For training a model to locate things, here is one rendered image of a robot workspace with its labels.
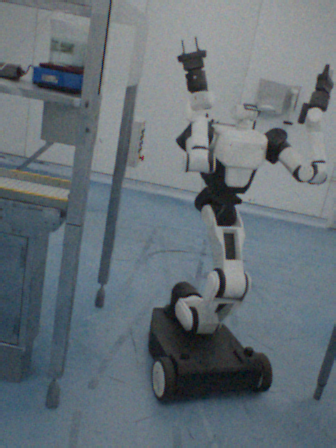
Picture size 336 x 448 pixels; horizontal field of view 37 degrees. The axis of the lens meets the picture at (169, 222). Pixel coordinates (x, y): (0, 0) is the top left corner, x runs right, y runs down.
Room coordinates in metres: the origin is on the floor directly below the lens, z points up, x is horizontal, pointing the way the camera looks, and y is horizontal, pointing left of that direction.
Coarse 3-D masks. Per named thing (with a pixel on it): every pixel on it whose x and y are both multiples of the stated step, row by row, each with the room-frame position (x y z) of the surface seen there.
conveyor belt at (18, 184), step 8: (0, 176) 2.17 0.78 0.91; (0, 184) 2.06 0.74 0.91; (8, 184) 2.08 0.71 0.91; (16, 184) 2.10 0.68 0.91; (24, 184) 2.12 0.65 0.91; (32, 184) 2.14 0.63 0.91; (40, 184) 2.17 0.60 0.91; (40, 192) 2.05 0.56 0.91; (48, 192) 2.07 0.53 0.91; (56, 192) 2.09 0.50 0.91; (64, 192) 2.12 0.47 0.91; (24, 200) 1.92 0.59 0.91; (64, 208) 1.91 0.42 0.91; (64, 216) 1.91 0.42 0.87
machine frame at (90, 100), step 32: (0, 0) 2.83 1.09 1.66; (32, 0) 2.82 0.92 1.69; (64, 0) 1.84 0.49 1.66; (96, 0) 1.83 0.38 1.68; (96, 32) 1.83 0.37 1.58; (96, 64) 1.83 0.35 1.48; (96, 96) 1.83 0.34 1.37; (128, 96) 2.80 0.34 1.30; (128, 128) 2.80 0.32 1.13; (64, 256) 1.83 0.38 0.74; (64, 288) 1.83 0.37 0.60; (64, 320) 1.83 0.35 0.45; (64, 352) 1.84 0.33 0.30
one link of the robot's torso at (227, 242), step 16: (208, 208) 2.38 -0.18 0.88; (208, 224) 2.34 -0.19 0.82; (240, 224) 2.36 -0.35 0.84; (224, 240) 2.31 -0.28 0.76; (240, 240) 2.30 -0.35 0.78; (224, 256) 2.22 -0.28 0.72; (240, 256) 2.25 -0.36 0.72; (224, 272) 2.18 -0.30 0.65; (240, 272) 2.20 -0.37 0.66; (224, 288) 2.13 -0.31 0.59; (240, 288) 2.17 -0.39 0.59
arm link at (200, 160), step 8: (192, 128) 2.10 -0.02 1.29; (200, 128) 2.09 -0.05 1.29; (192, 136) 2.09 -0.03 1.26; (200, 136) 2.07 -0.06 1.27; (192, 144) 2.07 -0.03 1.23; (200, 144) 2.05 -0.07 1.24; (208, 144) 2.08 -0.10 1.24; (192, 152) 2.05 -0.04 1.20; (200, 152) 2.04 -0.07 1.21; (208, 152) 2.06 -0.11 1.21; (192, 160) 2.04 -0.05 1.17; (200, 160) 2.04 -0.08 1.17; (208, 160) 2.04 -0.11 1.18; (192, 168) 2.05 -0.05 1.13; (200, 168) 2.05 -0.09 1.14; (208, 168) 2.05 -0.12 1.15
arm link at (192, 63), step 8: (184, 56) 2.18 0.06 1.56; (192, 56) 2.18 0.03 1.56; (200, 56) 2.18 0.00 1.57; (184, 64) 2.18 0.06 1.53; (192, 64) 2.18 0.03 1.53; (200, 64) 2.17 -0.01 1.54; (192, 72) 2.15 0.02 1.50; (200, 72) 2.16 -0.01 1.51; (192, 80) 2.15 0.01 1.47; (200, 80) 2.15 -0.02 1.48
